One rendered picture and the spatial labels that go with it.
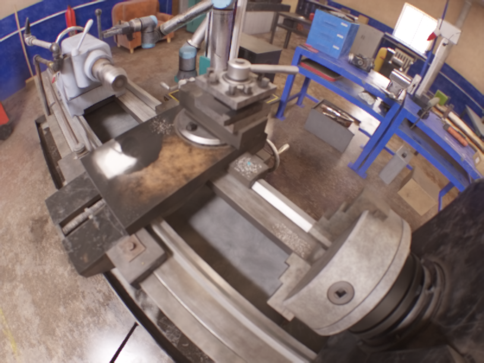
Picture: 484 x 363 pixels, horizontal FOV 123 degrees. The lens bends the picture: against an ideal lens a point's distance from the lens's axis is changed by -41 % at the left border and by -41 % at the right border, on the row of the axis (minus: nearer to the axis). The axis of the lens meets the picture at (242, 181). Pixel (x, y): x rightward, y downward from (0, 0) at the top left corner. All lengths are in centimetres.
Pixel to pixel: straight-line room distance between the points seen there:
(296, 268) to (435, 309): 25
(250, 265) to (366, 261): 50
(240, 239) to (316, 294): 50
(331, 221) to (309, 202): 153
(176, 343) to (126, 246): 55
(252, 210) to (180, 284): 31
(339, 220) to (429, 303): 21
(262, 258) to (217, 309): 26
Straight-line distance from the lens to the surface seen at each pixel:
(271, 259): 77
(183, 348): 104
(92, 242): 67
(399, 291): 38
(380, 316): 38
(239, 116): 60
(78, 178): 82
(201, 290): 60
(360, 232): 31
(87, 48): 100
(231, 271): 73
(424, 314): 40
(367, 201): 32
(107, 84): 78
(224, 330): 60
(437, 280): 42
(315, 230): 45
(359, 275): 30
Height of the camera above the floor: 143
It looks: 52 degrees down
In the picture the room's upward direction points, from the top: 14 degrees clockwise
